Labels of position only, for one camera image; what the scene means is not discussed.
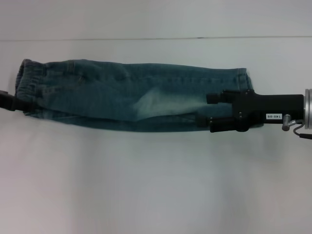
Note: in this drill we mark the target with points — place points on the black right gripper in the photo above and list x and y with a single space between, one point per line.
275 106

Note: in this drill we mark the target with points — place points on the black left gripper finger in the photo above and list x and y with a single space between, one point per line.
12 102

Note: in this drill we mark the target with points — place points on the blue denim shorts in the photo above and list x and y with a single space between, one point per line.
109 97

